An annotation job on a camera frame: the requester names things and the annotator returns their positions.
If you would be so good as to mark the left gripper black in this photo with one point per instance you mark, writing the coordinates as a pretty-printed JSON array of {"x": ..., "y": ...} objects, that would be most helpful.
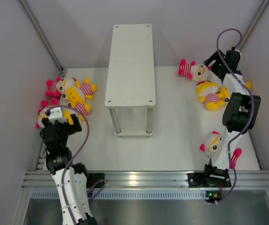
[{"x": 74, "y": 128}]

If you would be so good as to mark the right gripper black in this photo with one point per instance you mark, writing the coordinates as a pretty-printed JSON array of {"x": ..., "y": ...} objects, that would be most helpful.
[{"x": 216, "y": 57}]

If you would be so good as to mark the white plush pink striped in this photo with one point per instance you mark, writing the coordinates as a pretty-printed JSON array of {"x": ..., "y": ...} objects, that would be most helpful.
[
  {"x": 193, "y": 71},
  {"x": 45, "y": 105}
]

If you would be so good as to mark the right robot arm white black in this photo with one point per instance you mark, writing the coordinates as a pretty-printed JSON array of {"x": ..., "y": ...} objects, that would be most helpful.
[{"x": 239, "y": 116}]

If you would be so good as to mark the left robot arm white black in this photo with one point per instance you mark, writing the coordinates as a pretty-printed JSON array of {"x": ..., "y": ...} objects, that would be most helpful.
[{"x": 70, "y": 179}]

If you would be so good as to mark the white two-tier shelf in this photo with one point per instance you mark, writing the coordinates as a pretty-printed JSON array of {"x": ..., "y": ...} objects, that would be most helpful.
[{"x": 131, "y": 76}]

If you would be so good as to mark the yellow plush bottom left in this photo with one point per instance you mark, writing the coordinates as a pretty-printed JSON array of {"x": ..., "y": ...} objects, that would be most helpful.
[{"x": 67, "y": 113}]

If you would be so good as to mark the yellow plush right front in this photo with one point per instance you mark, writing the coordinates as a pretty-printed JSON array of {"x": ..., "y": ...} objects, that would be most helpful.
[{"x": 209, "y": 94}]

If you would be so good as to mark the yellow plush right back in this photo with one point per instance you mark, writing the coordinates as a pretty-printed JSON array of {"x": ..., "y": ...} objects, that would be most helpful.
[{"x": 224, "y": 94}]

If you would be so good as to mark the yellow plush centre left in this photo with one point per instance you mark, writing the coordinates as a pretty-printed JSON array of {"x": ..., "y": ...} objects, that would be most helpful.
[{"x": 76, "y": 100}]

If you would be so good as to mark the white plush top left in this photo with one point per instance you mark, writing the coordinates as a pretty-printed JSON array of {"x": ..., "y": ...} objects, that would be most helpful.
[{"x": 57, "y": 88}]

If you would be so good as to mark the yellow plush striped top left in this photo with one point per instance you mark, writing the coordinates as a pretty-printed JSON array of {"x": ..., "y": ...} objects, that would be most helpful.
[{"x": 87, "y": 88}]

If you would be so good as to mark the white plush near right base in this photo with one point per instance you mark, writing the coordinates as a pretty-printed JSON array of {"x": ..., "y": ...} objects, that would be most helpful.
[{"x": 211, "y": 144}]

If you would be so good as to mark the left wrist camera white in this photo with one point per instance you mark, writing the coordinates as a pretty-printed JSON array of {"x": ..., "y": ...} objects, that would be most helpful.
[{"x": 56, "y": 115}]

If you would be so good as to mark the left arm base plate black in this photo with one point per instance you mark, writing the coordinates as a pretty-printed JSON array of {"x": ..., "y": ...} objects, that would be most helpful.
[{"x": 95, "y": 177}]

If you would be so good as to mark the white slotted cable duct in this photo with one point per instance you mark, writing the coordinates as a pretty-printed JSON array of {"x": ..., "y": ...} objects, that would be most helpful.
[{"x": 149, "y": 195}]

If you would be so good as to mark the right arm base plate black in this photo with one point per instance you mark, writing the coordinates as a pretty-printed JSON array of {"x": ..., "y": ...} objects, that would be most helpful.
[{"x": 200, "y": 180}]

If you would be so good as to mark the aluminium front rail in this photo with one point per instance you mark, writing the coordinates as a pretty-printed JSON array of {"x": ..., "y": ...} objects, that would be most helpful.
[{"x": 148, "y": 179}]

